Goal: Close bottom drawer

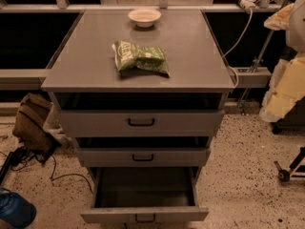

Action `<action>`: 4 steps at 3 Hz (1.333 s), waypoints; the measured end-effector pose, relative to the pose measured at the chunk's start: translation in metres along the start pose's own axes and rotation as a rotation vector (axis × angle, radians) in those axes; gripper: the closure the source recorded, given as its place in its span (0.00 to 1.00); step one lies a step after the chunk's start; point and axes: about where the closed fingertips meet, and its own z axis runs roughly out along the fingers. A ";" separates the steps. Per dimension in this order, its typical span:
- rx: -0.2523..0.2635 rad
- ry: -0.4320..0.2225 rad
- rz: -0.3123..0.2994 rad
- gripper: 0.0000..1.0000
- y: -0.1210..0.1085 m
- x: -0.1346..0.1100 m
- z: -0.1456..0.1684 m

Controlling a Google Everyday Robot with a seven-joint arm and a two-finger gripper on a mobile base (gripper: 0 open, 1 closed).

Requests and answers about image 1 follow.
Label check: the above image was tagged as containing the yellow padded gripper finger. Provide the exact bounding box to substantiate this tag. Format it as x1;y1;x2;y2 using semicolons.
259;56;305;122
264;3;294;31

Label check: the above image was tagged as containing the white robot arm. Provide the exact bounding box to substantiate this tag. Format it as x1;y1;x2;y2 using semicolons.
259;0;305;122

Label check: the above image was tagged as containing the grey drawer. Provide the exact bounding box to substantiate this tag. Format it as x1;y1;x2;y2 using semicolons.
59;110;224;137
81;167;208;223
76;148;211;167

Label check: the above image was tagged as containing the grey top drawer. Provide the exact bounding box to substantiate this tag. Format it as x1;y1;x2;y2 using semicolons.
59;110;224;137

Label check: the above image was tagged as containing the grey bottom drawer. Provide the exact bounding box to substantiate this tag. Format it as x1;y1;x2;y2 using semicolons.
81;167;208;223

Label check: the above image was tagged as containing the metal tripod pole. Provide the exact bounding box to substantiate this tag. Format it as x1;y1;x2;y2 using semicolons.
237;0;290;115

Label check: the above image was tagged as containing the dark cabinet at right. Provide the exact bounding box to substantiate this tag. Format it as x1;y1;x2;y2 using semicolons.
272;48;305;135

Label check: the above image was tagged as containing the white bowl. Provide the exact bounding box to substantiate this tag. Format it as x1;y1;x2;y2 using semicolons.
128;9;161;28

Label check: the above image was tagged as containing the grey drawer cabinet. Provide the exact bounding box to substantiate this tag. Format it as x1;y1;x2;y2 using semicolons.
41;9;236;177

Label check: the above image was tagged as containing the white power cable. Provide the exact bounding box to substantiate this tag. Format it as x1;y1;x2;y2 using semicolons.
221;7;254;89

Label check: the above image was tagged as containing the black floor cable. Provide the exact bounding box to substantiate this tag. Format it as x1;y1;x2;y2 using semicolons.
0;146;94;194

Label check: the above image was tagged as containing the grey middle drawer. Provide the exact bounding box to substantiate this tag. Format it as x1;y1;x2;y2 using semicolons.
76;148;211;167

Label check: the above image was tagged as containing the wheeled cart leg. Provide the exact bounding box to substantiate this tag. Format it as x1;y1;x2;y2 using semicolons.
274;147;305;182

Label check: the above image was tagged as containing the green snack bag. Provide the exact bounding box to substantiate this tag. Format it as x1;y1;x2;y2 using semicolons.
112;40;170;77

